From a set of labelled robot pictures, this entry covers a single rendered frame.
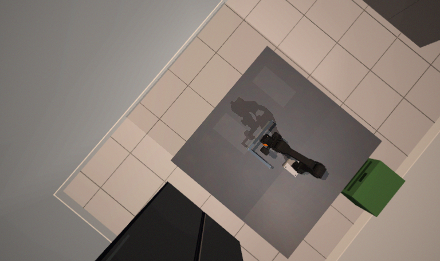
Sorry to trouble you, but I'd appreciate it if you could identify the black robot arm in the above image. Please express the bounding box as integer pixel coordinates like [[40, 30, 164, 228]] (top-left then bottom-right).
[[261, 134, 327, 179]]

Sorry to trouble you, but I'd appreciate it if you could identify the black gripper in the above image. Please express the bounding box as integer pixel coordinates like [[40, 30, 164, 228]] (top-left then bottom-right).
[[260, 132, 282, 155]]

